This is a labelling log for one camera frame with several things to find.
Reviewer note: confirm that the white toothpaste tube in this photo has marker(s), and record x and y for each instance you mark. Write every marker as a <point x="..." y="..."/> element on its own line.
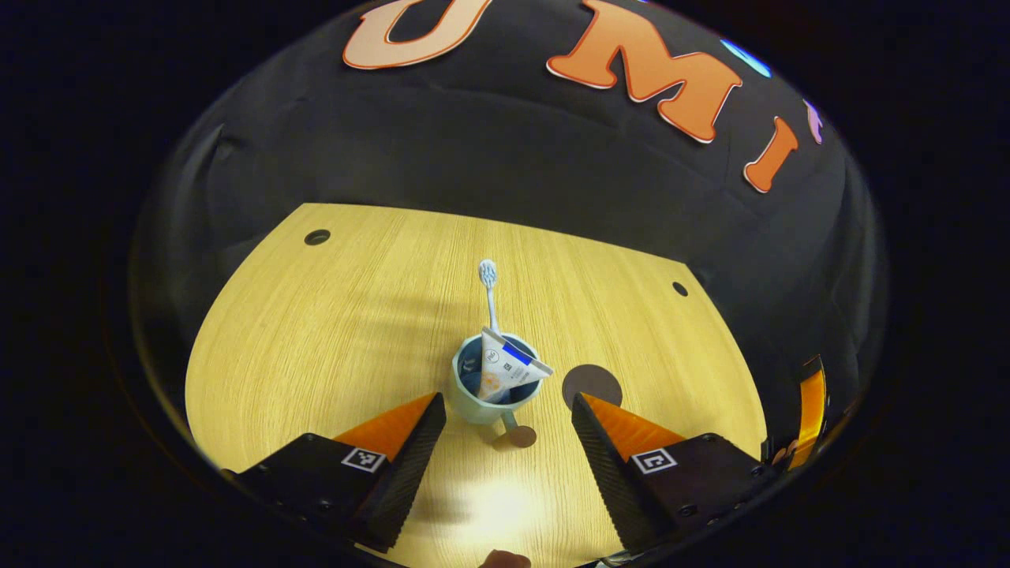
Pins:
<point x="505" y="367"/>

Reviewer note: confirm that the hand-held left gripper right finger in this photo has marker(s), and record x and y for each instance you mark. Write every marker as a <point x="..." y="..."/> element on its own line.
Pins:
<point x="607" y="465"/>

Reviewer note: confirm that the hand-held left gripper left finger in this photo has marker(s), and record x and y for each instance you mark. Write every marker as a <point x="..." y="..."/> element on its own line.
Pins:
<point x="406" y="465"/>

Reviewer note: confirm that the white toothbrush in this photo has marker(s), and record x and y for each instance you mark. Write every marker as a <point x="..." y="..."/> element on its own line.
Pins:
<point x="488" y="276"/>

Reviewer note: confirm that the round dark brown coaster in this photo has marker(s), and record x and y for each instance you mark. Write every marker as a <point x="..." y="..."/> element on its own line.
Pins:
<point x="592" y="383"/>

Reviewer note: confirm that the black backdrop cloth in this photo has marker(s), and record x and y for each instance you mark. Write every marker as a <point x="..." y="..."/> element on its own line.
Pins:
<point x="505" y="150"/>

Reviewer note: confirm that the wooden desktop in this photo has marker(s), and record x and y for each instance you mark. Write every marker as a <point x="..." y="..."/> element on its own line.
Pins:
<point x="331" y="331"/>

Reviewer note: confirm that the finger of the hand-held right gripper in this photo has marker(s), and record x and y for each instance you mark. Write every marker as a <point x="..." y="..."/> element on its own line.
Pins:
<point x="813" y="410"/>

